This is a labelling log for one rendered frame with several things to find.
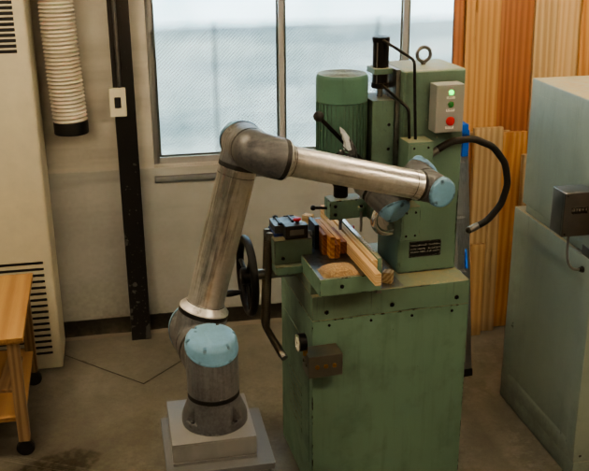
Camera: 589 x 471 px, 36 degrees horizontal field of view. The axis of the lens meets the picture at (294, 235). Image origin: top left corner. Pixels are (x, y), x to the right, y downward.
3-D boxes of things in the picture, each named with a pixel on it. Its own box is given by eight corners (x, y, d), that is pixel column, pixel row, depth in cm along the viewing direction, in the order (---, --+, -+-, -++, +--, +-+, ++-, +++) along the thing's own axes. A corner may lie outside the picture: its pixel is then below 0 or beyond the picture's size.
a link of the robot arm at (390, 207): (414, 207, 279) (392, 230, 279) (387, 182, 285) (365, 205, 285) (409, 196, 271) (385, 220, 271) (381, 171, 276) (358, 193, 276)
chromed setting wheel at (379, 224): (368, 235, 309) (369, 201, 305) (402, 232, 312) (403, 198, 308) (371, 238, 307) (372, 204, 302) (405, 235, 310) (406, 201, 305)
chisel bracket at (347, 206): (323, 218, 319) (323, 195, 316) (361, 215, 322) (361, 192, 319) (329, 224, 312) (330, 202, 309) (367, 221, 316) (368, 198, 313)
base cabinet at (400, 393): (281, 433, 367) (280, 273, 343) (413, 413, 381) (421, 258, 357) (310, 498, 327) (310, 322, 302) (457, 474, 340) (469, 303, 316)
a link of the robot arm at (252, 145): (250, 135, 234) (464, 178, 261) (237, 124, 245) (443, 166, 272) (238, 177, 237) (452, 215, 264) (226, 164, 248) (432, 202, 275)
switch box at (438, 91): (427, 129, 302) (429, 81, 296) (454, 127, 304) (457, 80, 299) (435, 134, 296) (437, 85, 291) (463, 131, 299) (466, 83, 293)
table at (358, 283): (251, 237, 342) (251, 222, 340) (328, 230, 350) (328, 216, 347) (291, 300, 287) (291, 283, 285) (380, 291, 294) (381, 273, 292)
